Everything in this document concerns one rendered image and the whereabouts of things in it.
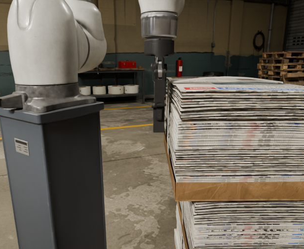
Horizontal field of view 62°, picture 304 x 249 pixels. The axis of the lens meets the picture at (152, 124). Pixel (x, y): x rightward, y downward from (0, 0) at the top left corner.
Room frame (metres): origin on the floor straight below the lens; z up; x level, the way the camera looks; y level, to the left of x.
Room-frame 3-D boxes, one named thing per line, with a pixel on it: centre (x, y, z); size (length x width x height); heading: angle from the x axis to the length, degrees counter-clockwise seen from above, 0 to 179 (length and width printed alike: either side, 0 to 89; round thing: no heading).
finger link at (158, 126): (0.66, -0.02, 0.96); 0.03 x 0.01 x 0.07; 91
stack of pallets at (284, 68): (6.86, -3.59, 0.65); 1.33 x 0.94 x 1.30; 114
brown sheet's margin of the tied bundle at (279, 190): (0.54, -0.19, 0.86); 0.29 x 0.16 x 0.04; 91
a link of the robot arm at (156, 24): (0.67, -0.02, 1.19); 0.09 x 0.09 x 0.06
